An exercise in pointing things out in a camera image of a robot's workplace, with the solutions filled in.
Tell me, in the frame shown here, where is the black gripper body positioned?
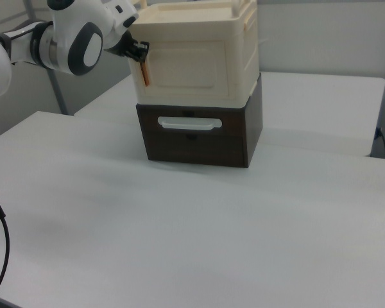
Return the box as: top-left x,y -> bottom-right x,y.
103,31 -> 139,59

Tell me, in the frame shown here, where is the orange door handle strip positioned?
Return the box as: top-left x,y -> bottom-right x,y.
140,60 -> 151,87

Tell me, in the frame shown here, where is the cream cabinet door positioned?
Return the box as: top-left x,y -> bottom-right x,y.
137,39 -> 232,98

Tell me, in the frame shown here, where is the dark wood drawer unit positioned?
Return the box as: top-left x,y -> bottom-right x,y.
135,72 -> 264,169

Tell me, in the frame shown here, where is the dark drawer with white handle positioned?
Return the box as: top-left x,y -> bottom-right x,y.
136,104 -> 245,138

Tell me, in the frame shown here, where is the white drawer handle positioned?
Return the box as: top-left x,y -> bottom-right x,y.
157,115 -> 224,132

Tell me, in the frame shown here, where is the black power cable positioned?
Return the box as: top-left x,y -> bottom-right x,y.
375,126 -> 385,160

